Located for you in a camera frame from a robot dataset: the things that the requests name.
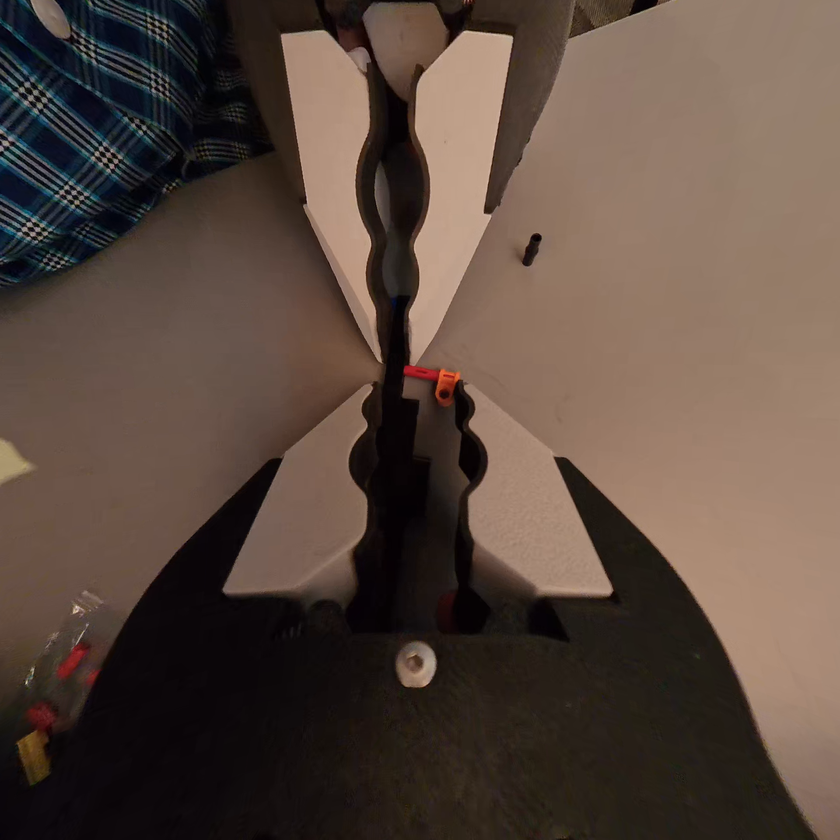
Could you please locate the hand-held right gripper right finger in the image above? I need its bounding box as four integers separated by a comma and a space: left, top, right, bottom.
453, 382, 616, 618

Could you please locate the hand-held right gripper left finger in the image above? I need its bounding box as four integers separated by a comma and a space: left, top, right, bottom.
223, 382, 385, 614

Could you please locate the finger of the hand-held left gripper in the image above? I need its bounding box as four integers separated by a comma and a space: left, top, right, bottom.
394, 29, 514, 358
281, 29, 395, 363

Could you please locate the black toy beam assembly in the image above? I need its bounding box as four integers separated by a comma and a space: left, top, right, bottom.
377, 295, 434, 634

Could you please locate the grey desk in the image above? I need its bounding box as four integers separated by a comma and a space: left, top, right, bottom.
0, 0, 840, 840

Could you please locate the person in plaid shirt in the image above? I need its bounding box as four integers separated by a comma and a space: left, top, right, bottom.
0, 0, 274, 287

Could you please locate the clear bag of toy parts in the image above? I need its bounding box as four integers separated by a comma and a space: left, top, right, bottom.
0, 589, 127, 787

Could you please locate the white paper scrap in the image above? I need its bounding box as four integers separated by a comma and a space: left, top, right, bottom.
0, 437, 36, 488

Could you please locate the yellow brick piece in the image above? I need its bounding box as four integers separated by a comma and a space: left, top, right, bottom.
16, 728, 53, 786

